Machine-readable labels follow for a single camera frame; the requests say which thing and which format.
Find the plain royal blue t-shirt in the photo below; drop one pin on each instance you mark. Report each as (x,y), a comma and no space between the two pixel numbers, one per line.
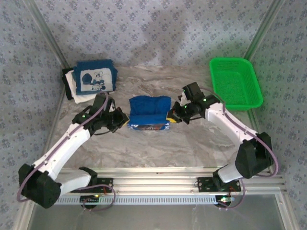
(148,110)

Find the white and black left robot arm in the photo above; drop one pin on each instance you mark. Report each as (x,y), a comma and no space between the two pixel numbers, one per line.
(62,148)

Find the folded navy printed t-shirt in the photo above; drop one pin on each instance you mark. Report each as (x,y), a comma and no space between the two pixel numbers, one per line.
(96,80)

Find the folded white t-shirt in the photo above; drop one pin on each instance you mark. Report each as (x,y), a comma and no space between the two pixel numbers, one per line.
(70,83)

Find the green plastic mesh basket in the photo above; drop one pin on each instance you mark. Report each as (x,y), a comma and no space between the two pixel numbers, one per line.
(239,81)

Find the folded black t-shirt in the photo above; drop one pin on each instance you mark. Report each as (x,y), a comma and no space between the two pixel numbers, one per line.
(66,82)

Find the left controller board with LED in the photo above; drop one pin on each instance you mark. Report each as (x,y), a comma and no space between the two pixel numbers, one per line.
(90,198)

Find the controller board with led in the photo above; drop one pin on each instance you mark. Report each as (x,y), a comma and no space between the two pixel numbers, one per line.
(225,199)
(90,198)

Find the right controller board with LED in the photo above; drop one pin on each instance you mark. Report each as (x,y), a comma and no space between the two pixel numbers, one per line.
(225,199)

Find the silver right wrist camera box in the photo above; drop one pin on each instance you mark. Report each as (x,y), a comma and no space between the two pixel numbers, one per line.
(182,98)

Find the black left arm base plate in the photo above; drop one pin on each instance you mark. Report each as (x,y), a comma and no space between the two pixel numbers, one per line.
(105,184)

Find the aluminium mounting rail frame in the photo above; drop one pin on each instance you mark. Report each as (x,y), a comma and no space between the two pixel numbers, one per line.
(153,182)

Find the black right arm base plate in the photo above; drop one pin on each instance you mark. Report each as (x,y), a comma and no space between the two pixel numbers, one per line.
(204,187)

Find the aluminium corner post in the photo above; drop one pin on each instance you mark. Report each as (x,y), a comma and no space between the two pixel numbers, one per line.
(48,36)
(262,31)

